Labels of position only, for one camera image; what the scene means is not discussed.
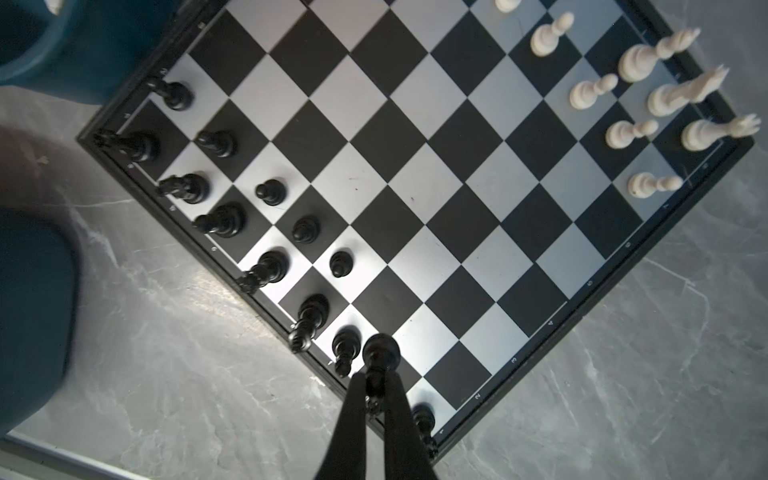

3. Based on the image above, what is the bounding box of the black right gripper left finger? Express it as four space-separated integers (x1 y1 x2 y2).
315 372 367 480

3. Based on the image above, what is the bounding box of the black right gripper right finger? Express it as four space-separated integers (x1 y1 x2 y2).
383 371 438 480

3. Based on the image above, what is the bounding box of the black and silver chessboard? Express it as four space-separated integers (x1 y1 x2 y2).
80 1 754 457

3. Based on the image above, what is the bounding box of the black piece on board ten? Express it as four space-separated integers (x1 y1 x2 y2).
288 294 330 354

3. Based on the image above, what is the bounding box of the black piece on board nine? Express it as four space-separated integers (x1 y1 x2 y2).
329 250 354 278

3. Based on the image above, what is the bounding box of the black piece on board eight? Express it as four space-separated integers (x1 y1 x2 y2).
236 250 290 295

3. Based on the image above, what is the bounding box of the black piece on board seven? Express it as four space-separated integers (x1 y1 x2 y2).
291 215 321 244

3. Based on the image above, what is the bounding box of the black piece on board six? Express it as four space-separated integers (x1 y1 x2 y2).
192 202 246 238

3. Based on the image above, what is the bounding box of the black piece on board three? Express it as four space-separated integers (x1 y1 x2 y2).
254 179 287 206

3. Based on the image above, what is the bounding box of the black piece on board two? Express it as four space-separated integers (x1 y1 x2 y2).
194 130 237 158

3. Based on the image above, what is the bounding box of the teal tray with black pieces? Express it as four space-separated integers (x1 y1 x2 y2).
1 208 79 435

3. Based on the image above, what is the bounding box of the black piece on board four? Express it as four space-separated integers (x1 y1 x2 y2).
94 130 160 162

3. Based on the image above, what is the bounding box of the black piece on board one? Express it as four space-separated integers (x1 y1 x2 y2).
145 77 194 111

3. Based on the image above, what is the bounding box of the white bishop on board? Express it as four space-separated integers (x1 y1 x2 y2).
618 28 701 83

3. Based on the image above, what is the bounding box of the teal tray with white pieces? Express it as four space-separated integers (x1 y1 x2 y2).
1 1 182 105

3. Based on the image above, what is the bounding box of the white pawn eight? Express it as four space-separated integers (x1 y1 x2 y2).
627 172 684 199

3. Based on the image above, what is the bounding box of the white pawn seven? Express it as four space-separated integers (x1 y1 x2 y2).
605 120 659 150

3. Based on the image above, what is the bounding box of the white pawn six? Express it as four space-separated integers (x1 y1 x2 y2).
569 73 619 110

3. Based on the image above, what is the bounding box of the white rook far right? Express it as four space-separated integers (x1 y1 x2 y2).
681 114 761 152

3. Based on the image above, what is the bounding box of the white pawn five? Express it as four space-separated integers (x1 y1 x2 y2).
530 12 575 57

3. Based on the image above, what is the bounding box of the white pawn four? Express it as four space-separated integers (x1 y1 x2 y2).
494 0 521 13

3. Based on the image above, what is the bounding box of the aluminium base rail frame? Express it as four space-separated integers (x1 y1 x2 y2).
1 436 145 480

